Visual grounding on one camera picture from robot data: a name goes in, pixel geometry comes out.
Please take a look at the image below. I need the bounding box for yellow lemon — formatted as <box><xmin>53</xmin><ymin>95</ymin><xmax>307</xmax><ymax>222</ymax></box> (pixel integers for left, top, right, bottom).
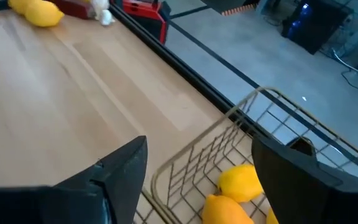
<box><xmin>7</xmin><ymin>0</ymin><xmax>34</xmax><ymax>16</ymax></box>
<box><xmin>23</xmin><ymin>0</ymin><xmax>65</xmax><ymax>28</ymax></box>
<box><xmin>217</xmin><ymin>164</ymin><xmax>264</xmax><ymax>203</ymax></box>

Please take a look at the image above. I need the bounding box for red and black jobsite radio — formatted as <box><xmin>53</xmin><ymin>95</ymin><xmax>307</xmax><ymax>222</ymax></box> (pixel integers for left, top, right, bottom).
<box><xmin>121</xmin><ymin>0</ymin><xmax>172</xmax><ymax>45</ymax></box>

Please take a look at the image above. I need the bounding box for black and blue machine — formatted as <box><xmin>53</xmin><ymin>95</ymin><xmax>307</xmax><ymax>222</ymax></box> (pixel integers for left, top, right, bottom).
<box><xmin>280</xmin><ymin>0</ymin><xmax>352</xmax><ymax>56</ymax></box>

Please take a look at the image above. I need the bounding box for black aluminium table frame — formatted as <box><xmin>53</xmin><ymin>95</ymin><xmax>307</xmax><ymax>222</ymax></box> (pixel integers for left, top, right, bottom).
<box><xmin>109</xmin><ymin>2</ymin><xmax>272</xmax><ymax>139</ymax></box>

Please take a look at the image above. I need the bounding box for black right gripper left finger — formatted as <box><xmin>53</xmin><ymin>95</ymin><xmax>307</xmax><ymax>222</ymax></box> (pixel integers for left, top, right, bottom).
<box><xmin>54</xmin><ymin>136</ymin><xmax>149</xmax><ymax>224</ymax></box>

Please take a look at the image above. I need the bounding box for dark red chili pepper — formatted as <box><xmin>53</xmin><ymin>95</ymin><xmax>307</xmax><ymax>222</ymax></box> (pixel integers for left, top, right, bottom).
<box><xmin>50</xmin><ymin>0</ymin><xmax>98</xmax><ymax>21</ymax></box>

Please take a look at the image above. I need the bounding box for black object with orange stripes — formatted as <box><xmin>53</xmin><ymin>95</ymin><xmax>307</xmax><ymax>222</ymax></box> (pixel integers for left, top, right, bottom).
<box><xmin>199</xmin><ymin>0</ymin><xmax>260</xmax><ymax>17</ymax></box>

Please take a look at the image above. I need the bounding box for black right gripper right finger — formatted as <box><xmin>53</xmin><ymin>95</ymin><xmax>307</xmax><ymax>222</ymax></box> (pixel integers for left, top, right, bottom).
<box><xmin>251</xmin><ymin>136</ymin><xmax>343</xmax><ymax>224</ymax></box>

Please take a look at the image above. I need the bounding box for gold wire basket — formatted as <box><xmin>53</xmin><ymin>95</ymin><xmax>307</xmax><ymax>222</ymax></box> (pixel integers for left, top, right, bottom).
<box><xmin>134</xmin><ymin>86</ymin><xmax>358</xmax><ymax>224</ymax></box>

